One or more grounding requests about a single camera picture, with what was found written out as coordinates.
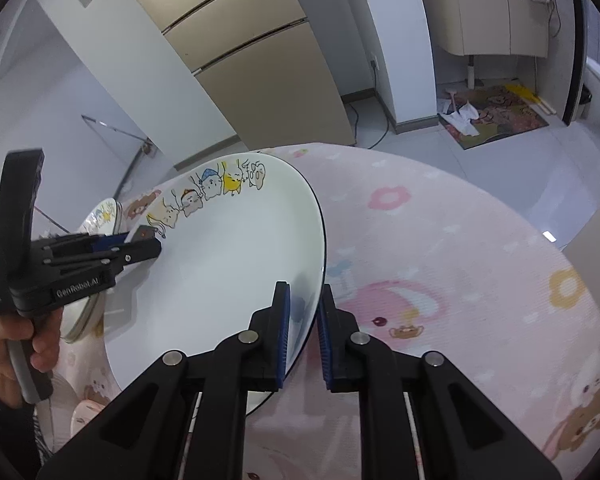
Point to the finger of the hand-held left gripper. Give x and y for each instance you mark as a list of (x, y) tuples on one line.
[(107, 242), (140, 252)]

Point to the gold three-door refrigerator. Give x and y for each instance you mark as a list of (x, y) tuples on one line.
[(260, 60)]

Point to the white cartoon-print plate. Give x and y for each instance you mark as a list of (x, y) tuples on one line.
[(220, 270), (102, 216)]

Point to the person's left forearm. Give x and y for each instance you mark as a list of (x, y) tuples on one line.
[(5, 425)]

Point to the beige bathroom vanity cabinet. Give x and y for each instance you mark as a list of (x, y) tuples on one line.
[(480, 15)]

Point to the white crumpled paper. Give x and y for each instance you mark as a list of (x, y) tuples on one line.
[(460, 117)]

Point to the bear-print floor mat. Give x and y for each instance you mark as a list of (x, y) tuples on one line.
[(510, 115)]

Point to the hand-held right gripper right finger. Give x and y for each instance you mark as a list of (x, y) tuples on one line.
[(324, 345)]

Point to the person's left hand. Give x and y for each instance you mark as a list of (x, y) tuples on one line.
[(0, 355)]

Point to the pink cartoon-print tablecloth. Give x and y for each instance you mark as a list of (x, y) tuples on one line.
[(455, 285)]

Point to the dark bathroom door frame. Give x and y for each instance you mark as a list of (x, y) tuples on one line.
[(575, 60)]

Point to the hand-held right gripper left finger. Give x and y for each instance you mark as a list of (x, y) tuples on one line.
[(282, 330)]

